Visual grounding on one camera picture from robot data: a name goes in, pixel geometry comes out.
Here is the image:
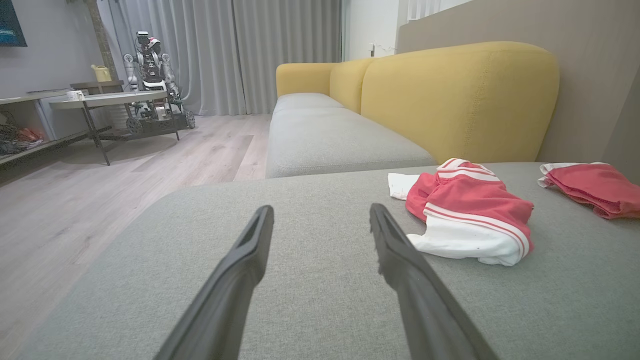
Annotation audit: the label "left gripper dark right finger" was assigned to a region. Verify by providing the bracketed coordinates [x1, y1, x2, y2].
[369, 202, 501, 360]

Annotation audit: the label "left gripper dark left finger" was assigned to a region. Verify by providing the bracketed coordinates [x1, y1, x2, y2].
[153, 204, 275, 360]

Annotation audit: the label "red and white jersey shirt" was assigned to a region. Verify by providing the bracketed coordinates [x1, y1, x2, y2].
[387, 158, 535, 267]

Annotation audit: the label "red shorts with grey print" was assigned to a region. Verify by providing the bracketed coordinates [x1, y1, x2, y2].
[537, 161, 640, 220]

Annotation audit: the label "grey sofa with yellow backrest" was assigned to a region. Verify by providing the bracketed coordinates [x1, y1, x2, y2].
[15, 41, 640, 360]

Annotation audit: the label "round grey coffee table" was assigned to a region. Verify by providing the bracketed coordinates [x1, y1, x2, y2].
[48, 90, 182, 166]

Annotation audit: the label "wheeled robot with arms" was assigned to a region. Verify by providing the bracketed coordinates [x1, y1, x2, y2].
[122, 31, 197, 136]

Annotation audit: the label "dark wooden stand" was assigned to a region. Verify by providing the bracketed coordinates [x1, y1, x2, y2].
[70, 80, 125, 95]

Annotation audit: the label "grey pleated curtain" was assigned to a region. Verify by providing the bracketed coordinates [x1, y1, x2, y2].
[232, 0, 343, 115]
[97, 0, 247, 117]

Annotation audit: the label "small orange object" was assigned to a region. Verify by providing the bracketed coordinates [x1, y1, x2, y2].
[17, 128, 45, 146]

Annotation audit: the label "low grey shelf unit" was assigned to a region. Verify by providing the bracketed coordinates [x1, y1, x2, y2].
[0, 89, 116, 167]

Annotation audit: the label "brown vertical pole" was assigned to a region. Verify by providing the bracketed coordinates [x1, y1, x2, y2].
[84, 0, 119, 81]

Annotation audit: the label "white slatted panel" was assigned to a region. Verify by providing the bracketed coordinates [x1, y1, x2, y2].
[406, 0, 473, 22]

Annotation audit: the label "black cable bundle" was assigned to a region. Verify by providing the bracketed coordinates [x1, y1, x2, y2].
[0, 112, 23, 156]

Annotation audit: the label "wall television screen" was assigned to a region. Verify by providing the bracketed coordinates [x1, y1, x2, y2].
[0, 0, 28, 48]

